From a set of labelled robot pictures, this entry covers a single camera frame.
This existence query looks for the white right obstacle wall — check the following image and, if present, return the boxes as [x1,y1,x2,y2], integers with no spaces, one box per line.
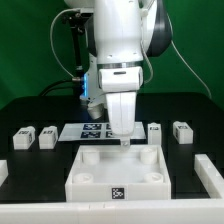
[194,154,224,199]

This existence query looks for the grey camera on mount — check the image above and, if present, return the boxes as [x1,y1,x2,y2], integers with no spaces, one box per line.
[80,11,93,19]

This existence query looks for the black base cables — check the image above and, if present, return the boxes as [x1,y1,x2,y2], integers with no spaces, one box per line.
[39,78,84,98]

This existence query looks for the white front obstacle wall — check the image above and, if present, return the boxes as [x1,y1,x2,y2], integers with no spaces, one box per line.
[0,199,224,224]

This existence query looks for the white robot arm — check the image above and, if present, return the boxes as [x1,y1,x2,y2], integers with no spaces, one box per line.
[64,0,172,148]

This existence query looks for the white square tabletop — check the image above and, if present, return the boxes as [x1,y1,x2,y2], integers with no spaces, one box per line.
[65,145,171,202]

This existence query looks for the white obstacle wall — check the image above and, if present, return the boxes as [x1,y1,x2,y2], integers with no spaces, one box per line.
[194,154,224,199]
[0,199,224,224]

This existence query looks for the white left obstacle block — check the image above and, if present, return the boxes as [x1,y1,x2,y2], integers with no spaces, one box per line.
[0,160,8,187]

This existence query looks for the sheet with fiducial markers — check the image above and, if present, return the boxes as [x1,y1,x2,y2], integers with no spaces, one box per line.
[58,122,147,142]

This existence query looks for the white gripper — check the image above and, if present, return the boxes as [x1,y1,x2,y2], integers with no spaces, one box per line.
[99,66,143,148]

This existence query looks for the grey camera cable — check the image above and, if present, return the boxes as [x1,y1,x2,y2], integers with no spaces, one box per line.
[49,7,83,81]

